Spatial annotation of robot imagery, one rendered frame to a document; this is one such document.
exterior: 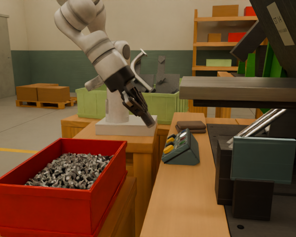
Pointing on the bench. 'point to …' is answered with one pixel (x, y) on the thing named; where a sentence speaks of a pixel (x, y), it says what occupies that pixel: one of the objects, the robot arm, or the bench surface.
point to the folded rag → (197, 125)
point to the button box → (183, 151)
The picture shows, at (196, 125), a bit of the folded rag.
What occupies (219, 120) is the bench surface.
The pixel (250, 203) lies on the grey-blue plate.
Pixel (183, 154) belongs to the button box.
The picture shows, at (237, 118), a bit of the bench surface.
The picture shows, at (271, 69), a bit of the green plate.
